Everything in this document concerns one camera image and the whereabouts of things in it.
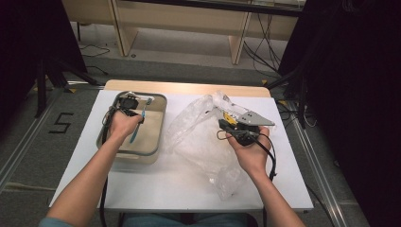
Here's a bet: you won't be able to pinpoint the black curtain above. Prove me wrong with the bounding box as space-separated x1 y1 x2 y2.
0 0 88 127
276 0 401 227

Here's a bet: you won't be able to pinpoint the right hand-held gripper cable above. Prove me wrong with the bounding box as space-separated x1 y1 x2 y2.
251 131 279 227

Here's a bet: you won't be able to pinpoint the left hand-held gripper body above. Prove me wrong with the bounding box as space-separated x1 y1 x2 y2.
116 95 141 118

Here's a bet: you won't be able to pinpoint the metal floor rail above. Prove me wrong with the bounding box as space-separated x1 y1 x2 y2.
288 99 349 227
0 89 65 192

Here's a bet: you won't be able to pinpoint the left hand-held gripper cable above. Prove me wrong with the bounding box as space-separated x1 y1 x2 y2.
98 104 120 227

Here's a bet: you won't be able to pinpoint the beige bin with grey rim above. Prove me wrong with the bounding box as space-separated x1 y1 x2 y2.
96 91 168 166

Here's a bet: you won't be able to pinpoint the clear printed plastic bag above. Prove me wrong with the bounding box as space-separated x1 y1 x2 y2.
164 91 277 202

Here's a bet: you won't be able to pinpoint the blue toothbrush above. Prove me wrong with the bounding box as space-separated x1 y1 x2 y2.
129 96 155 145

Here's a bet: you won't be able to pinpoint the person's right hand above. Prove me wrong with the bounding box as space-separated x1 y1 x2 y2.
224 126 272 180

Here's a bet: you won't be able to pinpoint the person's left hand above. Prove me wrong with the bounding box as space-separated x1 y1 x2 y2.
108 110 145 144

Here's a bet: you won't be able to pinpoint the small wooden table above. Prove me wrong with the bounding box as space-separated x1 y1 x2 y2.
103 79 272 98

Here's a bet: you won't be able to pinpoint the black tripod stand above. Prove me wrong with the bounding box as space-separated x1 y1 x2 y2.
33 56 99 119
265 66 309 130

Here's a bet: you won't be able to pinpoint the person's legs in jeans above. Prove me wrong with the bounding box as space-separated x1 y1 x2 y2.
120 212 253 227

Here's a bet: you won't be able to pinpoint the thin black floor cable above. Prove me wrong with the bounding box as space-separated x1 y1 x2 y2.
78 43 112 59

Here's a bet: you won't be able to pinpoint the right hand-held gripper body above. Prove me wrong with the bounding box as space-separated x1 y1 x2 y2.
224 110 276 148

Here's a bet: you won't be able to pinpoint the hand-held gripper cable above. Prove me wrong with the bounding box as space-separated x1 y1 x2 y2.
98 104 120 227
251 131 279 227

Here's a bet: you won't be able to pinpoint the long wooden desk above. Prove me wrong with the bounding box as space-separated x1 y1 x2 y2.
61 0 305 66

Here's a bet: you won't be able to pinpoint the black cables under desk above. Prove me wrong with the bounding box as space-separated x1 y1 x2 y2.
242 12 284 76

